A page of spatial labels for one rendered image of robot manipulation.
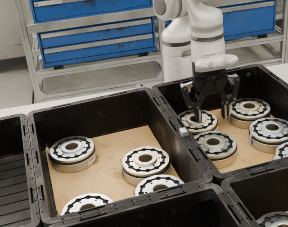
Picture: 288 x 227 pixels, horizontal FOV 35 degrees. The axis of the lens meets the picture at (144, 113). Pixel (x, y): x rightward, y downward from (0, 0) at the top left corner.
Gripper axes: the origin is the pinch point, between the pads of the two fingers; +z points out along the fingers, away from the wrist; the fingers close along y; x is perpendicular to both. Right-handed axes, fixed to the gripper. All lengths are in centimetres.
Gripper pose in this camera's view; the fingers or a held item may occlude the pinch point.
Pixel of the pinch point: (211, 114)
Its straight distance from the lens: 108.1
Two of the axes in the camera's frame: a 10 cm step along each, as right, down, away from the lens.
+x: 1.6, 4.5, -8.8
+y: -9.8, 1.8, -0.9
